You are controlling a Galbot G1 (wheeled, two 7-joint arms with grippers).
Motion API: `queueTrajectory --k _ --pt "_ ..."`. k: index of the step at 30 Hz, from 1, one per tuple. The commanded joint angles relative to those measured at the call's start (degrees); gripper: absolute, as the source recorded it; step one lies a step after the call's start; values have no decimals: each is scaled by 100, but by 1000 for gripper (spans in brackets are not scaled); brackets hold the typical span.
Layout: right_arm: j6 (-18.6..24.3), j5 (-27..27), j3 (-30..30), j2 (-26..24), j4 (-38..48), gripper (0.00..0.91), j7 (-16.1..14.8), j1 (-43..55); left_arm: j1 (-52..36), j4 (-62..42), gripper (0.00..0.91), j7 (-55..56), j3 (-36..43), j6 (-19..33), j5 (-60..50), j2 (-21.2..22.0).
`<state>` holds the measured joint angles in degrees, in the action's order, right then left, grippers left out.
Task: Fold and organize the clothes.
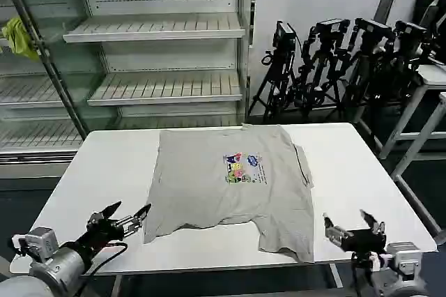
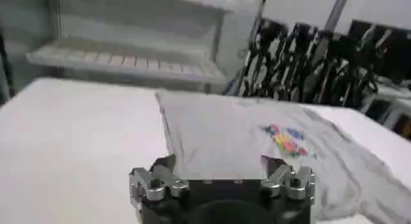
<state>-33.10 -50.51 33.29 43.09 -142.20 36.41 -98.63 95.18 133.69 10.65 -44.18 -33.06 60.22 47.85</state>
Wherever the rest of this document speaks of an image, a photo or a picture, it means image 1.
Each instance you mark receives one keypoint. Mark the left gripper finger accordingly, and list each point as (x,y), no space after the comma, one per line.
(106,212)
(136,218)

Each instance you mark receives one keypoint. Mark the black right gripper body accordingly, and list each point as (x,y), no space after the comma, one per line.
(366,240)

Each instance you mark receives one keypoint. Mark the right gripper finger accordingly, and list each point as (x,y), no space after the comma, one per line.
(375,225)
(334,233)

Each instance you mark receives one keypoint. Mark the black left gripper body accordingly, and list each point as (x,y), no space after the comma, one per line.
(104,232)

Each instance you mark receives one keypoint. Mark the grey printed t-shirt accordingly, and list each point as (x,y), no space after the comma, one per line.
(216,199)

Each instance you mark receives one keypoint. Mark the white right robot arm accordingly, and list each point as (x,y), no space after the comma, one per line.
(404,258)

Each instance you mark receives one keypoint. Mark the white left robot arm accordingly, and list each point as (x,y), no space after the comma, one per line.
(52,269)

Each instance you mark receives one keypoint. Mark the grey table leg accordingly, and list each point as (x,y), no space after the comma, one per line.
(336,276)
(116,286)

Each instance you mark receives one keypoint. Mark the glass-sided display cabinet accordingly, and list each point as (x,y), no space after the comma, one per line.
(31,101)

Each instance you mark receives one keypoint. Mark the grey metal diagonal pole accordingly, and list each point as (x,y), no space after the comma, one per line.
(45,63)

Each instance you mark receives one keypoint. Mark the white empty shelf unit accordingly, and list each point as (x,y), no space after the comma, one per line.
(167,28)

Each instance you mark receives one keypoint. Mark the yellow-green cloth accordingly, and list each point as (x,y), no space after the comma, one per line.
(19,37)

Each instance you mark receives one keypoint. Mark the black monitor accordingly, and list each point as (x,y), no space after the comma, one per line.
(426,7)

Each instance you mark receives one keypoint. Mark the grey metal frame table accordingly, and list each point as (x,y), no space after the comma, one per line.
(423,136)
(433,74)

